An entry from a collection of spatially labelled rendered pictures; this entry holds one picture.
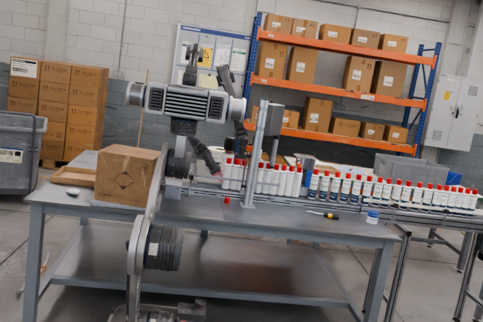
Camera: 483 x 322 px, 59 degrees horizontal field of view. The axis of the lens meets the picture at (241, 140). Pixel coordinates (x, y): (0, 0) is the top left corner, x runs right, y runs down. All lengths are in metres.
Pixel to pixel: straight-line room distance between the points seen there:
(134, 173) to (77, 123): 3.70
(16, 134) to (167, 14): 3.50
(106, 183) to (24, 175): 2.41
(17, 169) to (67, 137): 1.46
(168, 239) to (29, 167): 3.10
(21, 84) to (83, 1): 2.02
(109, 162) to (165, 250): 0.77
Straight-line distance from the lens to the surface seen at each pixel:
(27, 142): 4.67
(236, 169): 2.78
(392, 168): 4.40
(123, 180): 2.38
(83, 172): 3.01
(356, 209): 3.02
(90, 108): 5.95
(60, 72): 5.99
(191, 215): 2.42
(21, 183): 4.80
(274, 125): 2.64
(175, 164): 2.16
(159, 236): 1.79
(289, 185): 2.87
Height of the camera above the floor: 1.64
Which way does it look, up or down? 9 degrees down
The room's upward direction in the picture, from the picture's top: 9 degrees clockwise
